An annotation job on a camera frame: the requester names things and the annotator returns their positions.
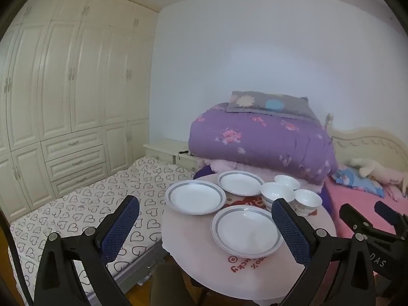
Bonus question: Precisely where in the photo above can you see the grey bed frame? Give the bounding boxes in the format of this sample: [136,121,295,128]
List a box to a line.
[86,241,168,303]

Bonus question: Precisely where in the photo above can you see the heart pattern mattress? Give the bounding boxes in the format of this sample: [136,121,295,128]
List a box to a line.
[10,157,194,294]

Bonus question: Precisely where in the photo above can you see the cream plush toy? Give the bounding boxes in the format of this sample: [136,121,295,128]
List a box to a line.
[347,158,407,196]

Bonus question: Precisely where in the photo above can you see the small white bowl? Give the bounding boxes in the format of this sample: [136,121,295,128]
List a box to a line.
[295,189,322,217]
[274,175,301,191]

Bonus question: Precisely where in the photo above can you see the cream nightstand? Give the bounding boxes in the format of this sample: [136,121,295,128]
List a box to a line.
[143,138,200,172]

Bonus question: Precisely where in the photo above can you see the purple floral quilt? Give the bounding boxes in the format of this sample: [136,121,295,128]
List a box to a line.
[188,103,338,184]

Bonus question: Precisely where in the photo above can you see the cream wardrobe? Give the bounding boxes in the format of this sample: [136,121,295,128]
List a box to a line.
[1,0,158,220]

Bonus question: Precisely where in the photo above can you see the round pink table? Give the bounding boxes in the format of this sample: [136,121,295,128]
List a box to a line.
[161,172,338,301]

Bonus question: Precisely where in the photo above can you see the grey floral pillow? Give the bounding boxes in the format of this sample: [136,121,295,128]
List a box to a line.
[226,91,318,123]

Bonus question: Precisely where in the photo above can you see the large white bowl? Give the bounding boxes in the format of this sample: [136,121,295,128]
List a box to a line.
[260,182,295,211]

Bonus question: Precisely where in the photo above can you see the blue cartoon pillow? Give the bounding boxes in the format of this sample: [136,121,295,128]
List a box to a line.
[331,166,385,198]

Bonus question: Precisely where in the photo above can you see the cream headboard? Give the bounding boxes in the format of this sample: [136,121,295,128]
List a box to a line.
[325,113,407,173]

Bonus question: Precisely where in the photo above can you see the grey-rimmed white plate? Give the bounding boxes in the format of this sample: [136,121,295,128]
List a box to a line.
[211,205,283,259]
[165,180,226,215]
[217,171,264,197]

